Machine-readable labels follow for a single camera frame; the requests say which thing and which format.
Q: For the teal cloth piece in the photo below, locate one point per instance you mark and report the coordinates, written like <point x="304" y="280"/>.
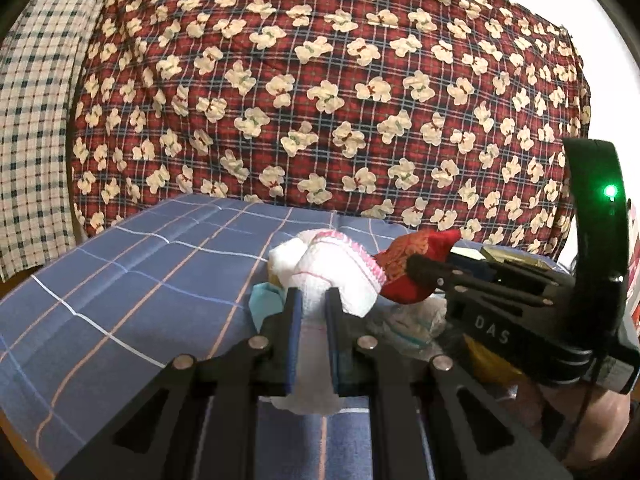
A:
<point x="265" y="300"/>

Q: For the clear plastic packet bag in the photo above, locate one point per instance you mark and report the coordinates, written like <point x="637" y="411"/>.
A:
<point x="411" y="329"/>

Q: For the red embroidered sachet pouch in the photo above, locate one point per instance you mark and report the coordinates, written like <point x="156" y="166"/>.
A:
<point x="408" y="264"/>

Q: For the beige checked hanging cloth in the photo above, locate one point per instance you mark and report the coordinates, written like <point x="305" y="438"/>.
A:
<point x="41" y="60"/>

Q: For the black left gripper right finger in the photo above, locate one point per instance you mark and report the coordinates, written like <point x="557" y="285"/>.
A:
<point x="428" y="420"/>

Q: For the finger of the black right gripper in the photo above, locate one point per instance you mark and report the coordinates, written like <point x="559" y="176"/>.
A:
<point x="449" y="277"/>
<point x="504" y="273"/>

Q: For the right hand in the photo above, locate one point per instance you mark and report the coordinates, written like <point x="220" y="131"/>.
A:
<point x="605" y="421"/>

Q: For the blue plaid table cloth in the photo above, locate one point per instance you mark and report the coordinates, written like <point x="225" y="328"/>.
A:
<point x="81" y="337"/>

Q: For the white towel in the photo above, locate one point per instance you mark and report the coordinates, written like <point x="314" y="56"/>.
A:
<point x="313" y="262"/>

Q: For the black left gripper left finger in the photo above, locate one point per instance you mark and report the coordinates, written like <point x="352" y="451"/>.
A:
<point x="197" y="419"/>

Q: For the gold metal tin box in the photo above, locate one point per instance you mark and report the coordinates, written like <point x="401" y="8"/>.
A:
<point x="502" y="254"/>

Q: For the red plaid bear blanket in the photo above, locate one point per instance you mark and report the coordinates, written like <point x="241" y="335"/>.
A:
<point x="433" y="114"/>

